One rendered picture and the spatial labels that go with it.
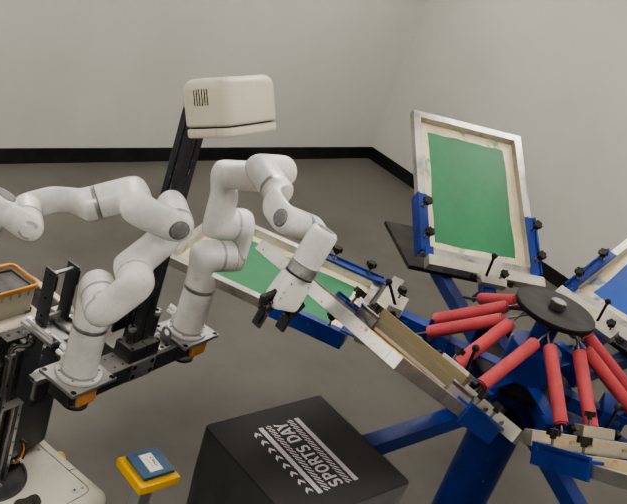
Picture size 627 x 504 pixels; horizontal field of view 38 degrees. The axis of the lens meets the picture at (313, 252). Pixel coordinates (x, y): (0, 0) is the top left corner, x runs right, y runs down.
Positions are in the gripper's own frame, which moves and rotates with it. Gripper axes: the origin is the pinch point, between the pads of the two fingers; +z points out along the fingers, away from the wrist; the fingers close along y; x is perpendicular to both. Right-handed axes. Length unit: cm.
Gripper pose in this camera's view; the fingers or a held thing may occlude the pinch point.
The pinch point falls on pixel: (269, 324)
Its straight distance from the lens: 233.4
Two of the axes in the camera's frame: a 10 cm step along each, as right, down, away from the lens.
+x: 6.2, 5.1, -5.9
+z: -5.0, 8.4, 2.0
